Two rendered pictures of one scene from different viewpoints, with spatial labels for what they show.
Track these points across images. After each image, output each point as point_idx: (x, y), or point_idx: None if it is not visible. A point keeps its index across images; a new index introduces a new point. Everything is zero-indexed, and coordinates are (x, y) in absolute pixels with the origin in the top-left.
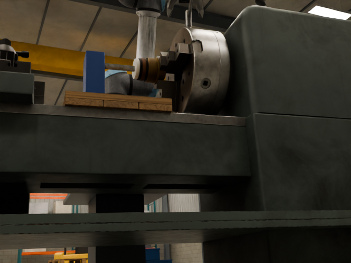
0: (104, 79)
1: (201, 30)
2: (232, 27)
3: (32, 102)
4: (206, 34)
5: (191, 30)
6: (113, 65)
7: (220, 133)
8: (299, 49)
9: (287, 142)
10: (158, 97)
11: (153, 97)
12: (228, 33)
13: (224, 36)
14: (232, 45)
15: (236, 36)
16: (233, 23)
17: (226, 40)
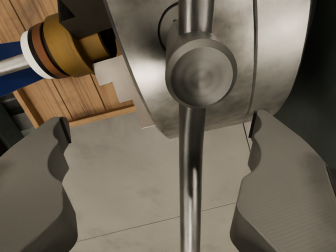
0: (23, 86)
1: (210, 123)
2: (319, 126)
3: (20, 131)
4: (215, 128)
5: (174, 136)
6: (3, 75)
7: None
8: None
9: None
10: (127, 113)
11: (122, 114)
12: (317, 97)
13: (326, 62)
14: (288, 96)
15: (293, 127)
16: (335, 137)
17: (307, 76)
